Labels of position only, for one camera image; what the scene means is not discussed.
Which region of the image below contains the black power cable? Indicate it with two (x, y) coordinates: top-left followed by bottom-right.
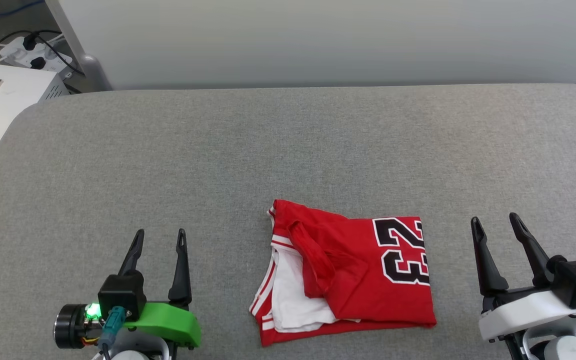
(0, 30), (86, 78)

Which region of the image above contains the white power strip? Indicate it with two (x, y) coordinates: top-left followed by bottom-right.
(0, 35), (74, 77)

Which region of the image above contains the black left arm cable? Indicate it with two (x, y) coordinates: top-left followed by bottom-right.
(97, 306), (128, 360)

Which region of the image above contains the grey partition foot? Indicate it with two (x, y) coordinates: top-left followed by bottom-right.
(77, 53), (114, 92)

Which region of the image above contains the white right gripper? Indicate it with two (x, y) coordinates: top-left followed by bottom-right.
(470, 212), (576, 344)

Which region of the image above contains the red and white jersey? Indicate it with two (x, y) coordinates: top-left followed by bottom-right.
(248, 199), (438, 348)

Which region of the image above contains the white equipment box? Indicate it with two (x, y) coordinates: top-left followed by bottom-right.
(0, 60), (70, 202)

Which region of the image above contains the white partition panel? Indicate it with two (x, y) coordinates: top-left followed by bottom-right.
(44, 0), (576, 92)

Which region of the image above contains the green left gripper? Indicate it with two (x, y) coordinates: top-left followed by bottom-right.
(53, 228), (203, 350)

